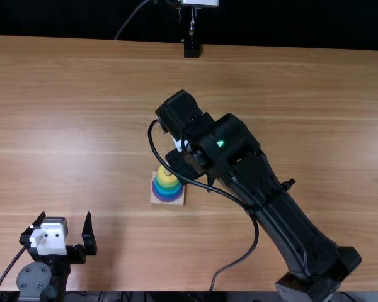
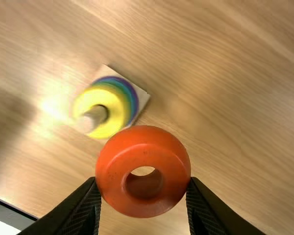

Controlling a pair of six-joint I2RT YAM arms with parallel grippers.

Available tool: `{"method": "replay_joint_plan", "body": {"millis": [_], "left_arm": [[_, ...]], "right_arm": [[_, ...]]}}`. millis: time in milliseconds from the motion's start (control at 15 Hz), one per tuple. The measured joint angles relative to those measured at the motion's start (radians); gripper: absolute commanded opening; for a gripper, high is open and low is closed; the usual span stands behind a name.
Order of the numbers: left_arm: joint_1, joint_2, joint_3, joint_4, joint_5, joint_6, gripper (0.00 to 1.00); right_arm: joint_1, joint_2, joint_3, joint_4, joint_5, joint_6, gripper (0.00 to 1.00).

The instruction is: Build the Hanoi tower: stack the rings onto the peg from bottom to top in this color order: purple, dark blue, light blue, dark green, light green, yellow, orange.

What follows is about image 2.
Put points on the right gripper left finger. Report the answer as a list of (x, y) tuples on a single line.
[(71, 213)]

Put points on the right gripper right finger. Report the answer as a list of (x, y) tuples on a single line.
[(210, 213)]

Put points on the wooden peg base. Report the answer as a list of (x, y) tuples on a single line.
[(142, 98)]

